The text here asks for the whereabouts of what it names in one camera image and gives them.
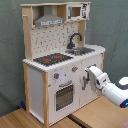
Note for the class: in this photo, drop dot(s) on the wooden toy kitchen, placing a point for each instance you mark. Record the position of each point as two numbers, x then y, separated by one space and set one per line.
45 40

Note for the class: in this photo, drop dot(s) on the toy microwave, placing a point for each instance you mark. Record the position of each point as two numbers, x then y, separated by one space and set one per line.
76 11

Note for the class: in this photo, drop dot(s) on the metal toy sink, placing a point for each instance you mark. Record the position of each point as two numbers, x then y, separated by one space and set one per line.
79 51

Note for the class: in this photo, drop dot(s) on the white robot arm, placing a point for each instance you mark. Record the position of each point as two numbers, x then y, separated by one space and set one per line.
116 93

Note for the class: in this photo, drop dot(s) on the white toy oven door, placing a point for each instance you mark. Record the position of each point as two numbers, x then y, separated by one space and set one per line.
64 95

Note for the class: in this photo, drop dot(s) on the black toy faucet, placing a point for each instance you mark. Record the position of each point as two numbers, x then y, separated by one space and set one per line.
71 44

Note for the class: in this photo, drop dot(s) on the black toy stovetop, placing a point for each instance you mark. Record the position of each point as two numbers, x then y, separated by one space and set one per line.
52 59

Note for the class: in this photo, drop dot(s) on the grey toy range hood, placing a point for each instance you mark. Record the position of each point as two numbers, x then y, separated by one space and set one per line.
48 18

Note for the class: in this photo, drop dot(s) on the right oven knob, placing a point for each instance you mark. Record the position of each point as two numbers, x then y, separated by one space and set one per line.
74 69

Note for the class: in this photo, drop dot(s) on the oven knob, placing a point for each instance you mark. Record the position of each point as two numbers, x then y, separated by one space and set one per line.
56 75
74 69

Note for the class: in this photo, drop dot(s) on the grey curtain backdrop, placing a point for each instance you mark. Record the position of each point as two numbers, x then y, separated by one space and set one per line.
107 27

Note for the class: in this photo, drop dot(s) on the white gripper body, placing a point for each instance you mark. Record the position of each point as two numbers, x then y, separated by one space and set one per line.
98 78

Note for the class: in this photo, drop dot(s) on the left oven knob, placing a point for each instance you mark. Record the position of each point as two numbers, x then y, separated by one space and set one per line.
56 75

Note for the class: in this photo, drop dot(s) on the toy dishwasher door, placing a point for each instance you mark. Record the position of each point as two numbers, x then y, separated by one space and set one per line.
86 93

